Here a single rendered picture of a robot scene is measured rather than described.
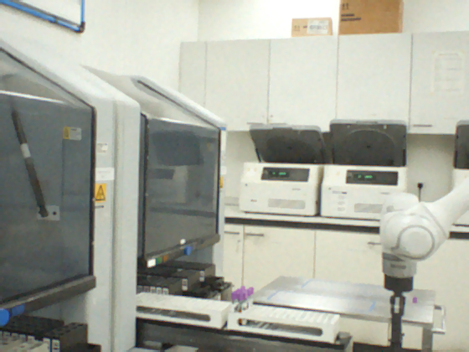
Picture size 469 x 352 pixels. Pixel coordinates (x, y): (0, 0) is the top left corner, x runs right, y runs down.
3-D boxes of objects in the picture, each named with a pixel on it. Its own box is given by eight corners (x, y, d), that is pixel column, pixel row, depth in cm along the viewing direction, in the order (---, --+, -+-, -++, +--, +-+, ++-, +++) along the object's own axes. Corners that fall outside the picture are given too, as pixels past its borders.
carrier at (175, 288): (177, 296, 189) (177, 278, 188) (182, 297, 188) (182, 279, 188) (162, 304, 177) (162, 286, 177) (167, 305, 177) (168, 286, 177)
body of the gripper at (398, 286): (384, 270, 150) (383, 304, 151) (383, 276, 142) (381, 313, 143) (414, 272, 148) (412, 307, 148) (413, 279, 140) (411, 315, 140)
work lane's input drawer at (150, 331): (111, 343, 165) (111, 313, 165) (134, 329, 178) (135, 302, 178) (362, 380, 142) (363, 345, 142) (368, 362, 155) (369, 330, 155)
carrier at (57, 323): (58, 343, 138) (58, 318, 138) (64, 344, 138) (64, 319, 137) (26, 358, 127) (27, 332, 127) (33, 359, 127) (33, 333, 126)
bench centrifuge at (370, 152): (319, 218, 382) (322, 116, 380) (332, 210, 441) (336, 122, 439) (404, 223, 365) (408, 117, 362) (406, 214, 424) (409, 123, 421)
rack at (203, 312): (126, 319, 165) (126, 299, 165) (141, 311, 175) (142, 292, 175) (219, 333, 156) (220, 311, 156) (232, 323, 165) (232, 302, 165)
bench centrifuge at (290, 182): (237, 213, 402) (239, 122, 400) (264, 206, 460) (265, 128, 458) (313, 218, 383) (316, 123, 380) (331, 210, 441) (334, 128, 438)
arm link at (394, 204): (376, 248, 151) (382, 256, 138) (378, 190, 150) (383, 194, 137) (417, 250, 149) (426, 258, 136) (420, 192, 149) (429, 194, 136)
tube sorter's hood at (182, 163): (1, 255, 176) (3, 53, 174) (105, 233, 234) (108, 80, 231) (146, 270, 160) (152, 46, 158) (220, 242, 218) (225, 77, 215)
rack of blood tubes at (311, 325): (226, 333, 155) (227, 311, 155) (238, 323, 165) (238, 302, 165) (333, 348, 146) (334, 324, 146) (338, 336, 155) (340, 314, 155)
